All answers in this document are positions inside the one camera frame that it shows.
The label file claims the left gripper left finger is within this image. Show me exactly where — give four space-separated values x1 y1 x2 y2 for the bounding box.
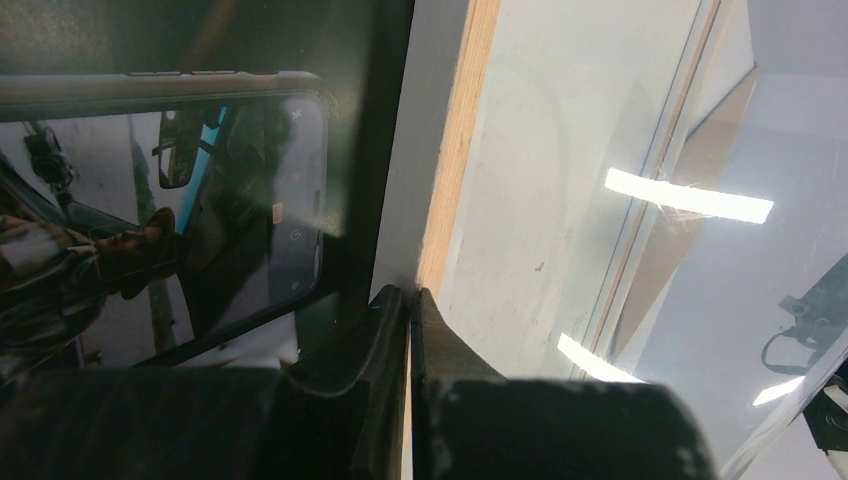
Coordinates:
1 285 406 479

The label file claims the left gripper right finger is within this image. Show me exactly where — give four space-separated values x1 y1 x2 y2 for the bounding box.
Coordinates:
410 289 718 479

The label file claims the brown cardboard backing board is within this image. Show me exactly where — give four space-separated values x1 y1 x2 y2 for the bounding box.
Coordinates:
609 65 761 368

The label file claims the printed photo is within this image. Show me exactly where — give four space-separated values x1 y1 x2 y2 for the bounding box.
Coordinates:
1 1 414 379

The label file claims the clear acrylic sheet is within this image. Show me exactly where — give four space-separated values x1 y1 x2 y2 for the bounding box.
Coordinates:
437 0 848 478

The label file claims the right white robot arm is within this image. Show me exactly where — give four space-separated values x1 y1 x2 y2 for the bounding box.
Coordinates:
760 257 847 453

